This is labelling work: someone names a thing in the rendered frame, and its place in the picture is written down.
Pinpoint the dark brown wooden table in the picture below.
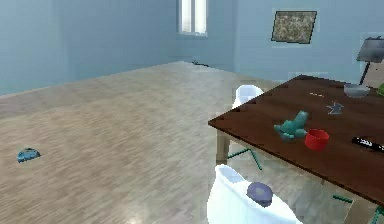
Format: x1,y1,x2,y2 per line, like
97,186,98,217
207,74,384,224

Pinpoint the teal toy figure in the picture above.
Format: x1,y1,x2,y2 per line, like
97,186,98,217
273,110,310,143

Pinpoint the white chair with green legs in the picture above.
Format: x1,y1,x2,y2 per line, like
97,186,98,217
227,84,265,171
206,163,304,224

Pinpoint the red cup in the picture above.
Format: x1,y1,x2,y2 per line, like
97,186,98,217
304,128,330,152

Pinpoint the framed brown picture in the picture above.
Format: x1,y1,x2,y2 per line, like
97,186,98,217
270,10,318,45

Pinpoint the blue cloth on floor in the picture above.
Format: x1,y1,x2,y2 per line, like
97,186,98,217
16,147,42,164

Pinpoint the small blue-grey star shape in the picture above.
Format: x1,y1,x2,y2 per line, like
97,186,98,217
326,102,345,116

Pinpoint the black remote control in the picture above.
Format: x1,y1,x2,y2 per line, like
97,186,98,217
351,136,384,153

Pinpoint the grey bowl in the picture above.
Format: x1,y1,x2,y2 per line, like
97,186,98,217
343,83,371,99

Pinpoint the purple-grey round cushion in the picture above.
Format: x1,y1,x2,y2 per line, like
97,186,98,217
246,181,274,208

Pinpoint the white window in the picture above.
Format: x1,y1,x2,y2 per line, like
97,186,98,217
178,0,208,37

